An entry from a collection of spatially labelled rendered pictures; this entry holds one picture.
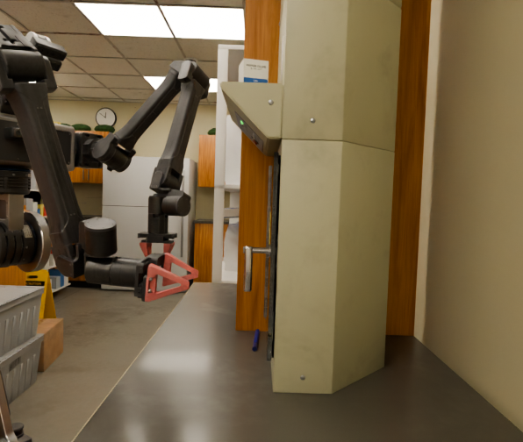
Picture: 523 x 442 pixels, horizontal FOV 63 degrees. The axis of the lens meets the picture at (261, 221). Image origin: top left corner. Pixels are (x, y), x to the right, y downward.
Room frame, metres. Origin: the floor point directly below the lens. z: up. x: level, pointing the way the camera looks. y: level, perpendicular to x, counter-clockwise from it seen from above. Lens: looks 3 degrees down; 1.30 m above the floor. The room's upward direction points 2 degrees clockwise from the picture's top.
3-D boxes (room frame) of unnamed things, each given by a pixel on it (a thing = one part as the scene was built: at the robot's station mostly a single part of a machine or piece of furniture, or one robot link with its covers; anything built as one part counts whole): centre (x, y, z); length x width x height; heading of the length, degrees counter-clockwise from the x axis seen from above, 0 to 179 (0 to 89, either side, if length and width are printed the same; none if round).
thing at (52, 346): (3.20, 1.70, 0.14); 0.41 x 0.32 x 0.28; 7
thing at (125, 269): (0.83, 0.25, 1.15); 0.10 x 0.07 x 0.07; 179
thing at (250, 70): (0.87, 0.03, 1.54); 0.05 x 0.05 x 0.06; 14
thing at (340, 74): (0.94, -0.16, 1.33); 0.32 x 0.25 x 0.77; 1
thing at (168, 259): (0.86, 0.17, 1.14); 0.09 x 0.07 x 0.07; 89
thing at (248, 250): (0.83, 0.01, 1.17); 0.05 x 0.03 x 0.10; 90
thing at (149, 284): (0.79, 0.17, 1.14); 0.09 x 0.07 x 0.07; 89
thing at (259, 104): (0.94, 0.03, 1.46); 0.32 x 0.11 x 0.10; 1
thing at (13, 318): (2.59, 1.66, 0.49); 0.60 x 0.42 x 0.33; 1
